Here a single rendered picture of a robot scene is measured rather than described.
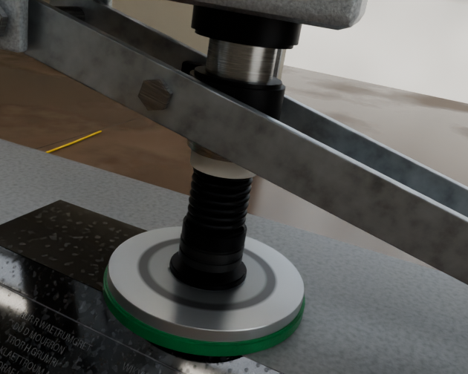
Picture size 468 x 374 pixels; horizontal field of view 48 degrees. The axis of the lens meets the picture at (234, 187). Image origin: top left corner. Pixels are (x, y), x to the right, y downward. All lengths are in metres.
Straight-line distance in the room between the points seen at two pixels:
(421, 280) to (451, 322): 0.09
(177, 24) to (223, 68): 5.56
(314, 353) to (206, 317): 0.11
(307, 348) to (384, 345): 0.09
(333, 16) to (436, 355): 0.37
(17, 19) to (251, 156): 0.23
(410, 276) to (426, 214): 0.28
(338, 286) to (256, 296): 0.14
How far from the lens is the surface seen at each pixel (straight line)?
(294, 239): 0.75
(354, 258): 0.74
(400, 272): 0.74
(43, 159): 0.94
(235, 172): 0.50
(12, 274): 0.65
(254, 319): 0.52
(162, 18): 6.13
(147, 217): 0.75
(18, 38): 0.51
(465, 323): 0.68
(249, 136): 0.46
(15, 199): 0.78
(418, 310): 0.67
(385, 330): 0.61
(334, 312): 0.61
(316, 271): 0.68
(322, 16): 0.39
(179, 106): 0.47
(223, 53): 0.48
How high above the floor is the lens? 1.14
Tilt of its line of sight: 21 degrees down
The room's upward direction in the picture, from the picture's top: 9 degrees clockwise
